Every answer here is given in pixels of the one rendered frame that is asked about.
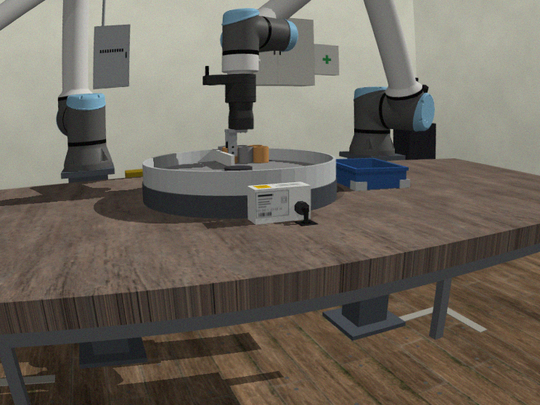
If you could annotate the grey turntable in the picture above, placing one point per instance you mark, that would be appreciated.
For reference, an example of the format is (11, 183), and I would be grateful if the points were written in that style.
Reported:
(190, 181)

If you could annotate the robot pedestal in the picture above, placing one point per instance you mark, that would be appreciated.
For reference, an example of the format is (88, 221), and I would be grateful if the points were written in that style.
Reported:
(365, 310)
(111, 352)

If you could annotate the bronze bushing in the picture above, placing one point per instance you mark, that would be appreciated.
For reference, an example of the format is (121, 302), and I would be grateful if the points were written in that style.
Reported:
(260, 155)
(236, 159)

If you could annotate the blue crate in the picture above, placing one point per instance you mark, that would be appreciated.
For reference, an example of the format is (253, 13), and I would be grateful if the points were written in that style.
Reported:
(375, 175)

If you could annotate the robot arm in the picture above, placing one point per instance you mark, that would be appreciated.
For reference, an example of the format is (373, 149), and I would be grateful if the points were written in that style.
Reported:
(401, 63)
(76, 50)

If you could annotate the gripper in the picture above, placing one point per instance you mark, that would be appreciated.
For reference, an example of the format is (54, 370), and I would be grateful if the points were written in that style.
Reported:
(241, 99)

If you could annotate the grey electrical panel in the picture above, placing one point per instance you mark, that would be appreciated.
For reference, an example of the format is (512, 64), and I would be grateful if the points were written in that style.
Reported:
(111, 67)

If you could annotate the white first aid box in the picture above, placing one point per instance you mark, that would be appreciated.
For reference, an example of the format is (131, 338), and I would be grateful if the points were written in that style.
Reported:
(327, 65)

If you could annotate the grey corner guide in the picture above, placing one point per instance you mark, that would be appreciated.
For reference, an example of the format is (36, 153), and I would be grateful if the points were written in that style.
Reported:
(358, 185)
(404, 184)

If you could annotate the steel bushing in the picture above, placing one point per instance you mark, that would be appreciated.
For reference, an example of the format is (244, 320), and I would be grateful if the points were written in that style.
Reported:
(245, 155)

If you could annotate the wooden table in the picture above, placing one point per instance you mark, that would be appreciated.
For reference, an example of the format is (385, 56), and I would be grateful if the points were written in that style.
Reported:
(253, 253)

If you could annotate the white control box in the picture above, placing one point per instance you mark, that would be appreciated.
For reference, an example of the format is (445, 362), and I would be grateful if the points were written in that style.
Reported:
(270, 202)

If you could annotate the black cabinet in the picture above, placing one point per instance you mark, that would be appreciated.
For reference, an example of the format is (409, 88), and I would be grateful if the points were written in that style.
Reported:
(415, 145)

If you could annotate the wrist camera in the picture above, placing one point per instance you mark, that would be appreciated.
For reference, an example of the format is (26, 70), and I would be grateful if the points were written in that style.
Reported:
(214, 79)

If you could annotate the yellow cart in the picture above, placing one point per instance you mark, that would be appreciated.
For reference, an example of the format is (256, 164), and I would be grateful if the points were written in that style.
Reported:
(133, 173)

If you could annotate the grey wall cabinet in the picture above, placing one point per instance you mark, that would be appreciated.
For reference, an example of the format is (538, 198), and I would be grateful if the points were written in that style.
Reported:
(295, 63)

